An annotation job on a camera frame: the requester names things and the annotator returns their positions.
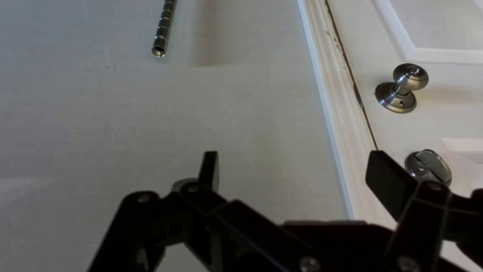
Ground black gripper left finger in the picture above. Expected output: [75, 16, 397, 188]
[88, 149, 325, 272]

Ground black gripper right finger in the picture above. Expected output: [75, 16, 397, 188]
[364, 147, 483, 272]

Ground silver deadbolt lock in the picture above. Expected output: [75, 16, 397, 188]
[403, 147, 454, 187]

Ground silver round door knob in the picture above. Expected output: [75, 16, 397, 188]
[373, 61, 430, 114]

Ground white panelled door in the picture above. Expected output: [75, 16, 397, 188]
[326, 0, 483, 202]

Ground white door frame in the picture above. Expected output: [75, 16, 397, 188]
[294, 0, 400, 229]

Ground chrome wire shelf rack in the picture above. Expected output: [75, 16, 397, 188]
[151, 0, 180, 58]

